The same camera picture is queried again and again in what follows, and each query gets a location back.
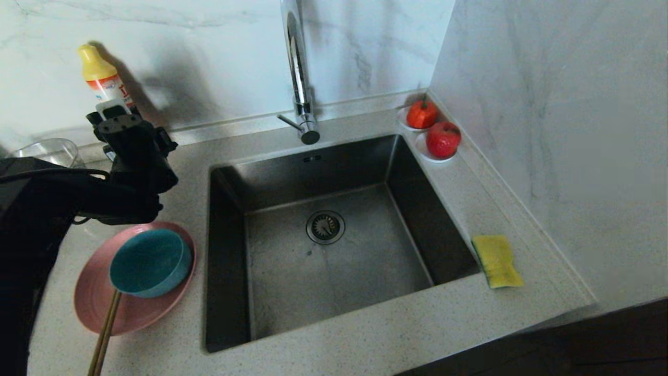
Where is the orange detergent bottle yellow cap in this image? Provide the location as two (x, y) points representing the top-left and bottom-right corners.
(78, 44), (139, 118)

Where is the metal sink drain strainer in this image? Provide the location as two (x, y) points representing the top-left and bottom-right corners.
(306, 210), (346, 245)

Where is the stainless steel sink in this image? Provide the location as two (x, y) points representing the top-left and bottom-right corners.
(205, 134), (481, 354)

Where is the yellow sponge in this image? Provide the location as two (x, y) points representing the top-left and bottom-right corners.
(472, 235), (523, 289)

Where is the clear glass pot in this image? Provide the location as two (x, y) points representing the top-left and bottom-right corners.
(8, 138), (79, 168)

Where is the teal blue bowl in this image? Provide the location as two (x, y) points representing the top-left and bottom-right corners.
(110, 228), (193, 298)

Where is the pink round plate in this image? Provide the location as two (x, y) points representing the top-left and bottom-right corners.
(75, 221), (198, 336)

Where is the chrome faucet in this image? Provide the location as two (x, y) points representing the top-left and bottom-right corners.
(277, 0), (321, 146)

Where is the wooden chopstick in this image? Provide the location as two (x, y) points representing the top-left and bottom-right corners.
(88, 289), (120, 376)
(93, 290), (124, 376)

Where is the small white dish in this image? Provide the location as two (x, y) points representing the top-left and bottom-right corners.
(416, 133), (460, 163)
(398, 106), (439, 132)

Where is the red tomato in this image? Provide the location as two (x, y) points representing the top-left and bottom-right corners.
(407, 97), (439, 130)

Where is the red apple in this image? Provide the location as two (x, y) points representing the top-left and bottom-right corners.
(426, 122), (462, 159)

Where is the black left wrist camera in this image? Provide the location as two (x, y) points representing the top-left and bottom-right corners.
(98, 114), (158, 157)

